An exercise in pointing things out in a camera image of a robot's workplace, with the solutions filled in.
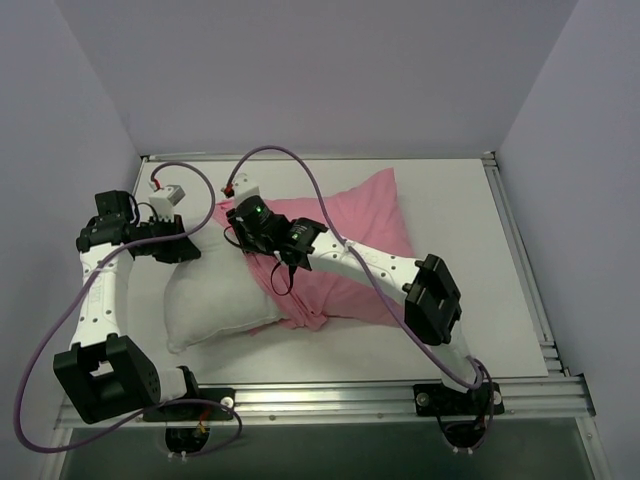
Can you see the white pillow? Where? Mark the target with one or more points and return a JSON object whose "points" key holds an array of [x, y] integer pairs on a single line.
{"points": [[215, 295]]}

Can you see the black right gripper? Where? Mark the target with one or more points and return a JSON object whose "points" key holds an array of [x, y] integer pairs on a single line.
{"points": [[240, 232]]}

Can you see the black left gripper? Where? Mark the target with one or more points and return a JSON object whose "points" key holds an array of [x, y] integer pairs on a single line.
{"points": [[176, 238]]}

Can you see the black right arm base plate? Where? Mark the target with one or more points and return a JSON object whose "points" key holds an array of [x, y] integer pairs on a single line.
{"points": [[435, 400]]}

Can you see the pink rose-print pillowcase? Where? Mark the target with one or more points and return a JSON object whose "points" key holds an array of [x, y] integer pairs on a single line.
{"points": [[369, 214]]}

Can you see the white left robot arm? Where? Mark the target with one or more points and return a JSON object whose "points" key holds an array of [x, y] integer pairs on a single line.
{"points": [[104, 373]]}

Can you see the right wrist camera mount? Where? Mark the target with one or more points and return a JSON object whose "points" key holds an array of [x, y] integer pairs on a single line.
{"points": [[247, 203]]}

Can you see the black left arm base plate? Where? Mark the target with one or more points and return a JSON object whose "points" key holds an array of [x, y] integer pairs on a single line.
{"points": [[207, 404]]}

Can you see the front aluminium rail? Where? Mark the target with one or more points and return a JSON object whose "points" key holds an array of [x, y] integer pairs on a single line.
{"points": [[397, 401]]}

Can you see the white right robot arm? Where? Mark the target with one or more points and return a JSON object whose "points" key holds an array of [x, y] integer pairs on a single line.
{"points": [[421, 295]]}

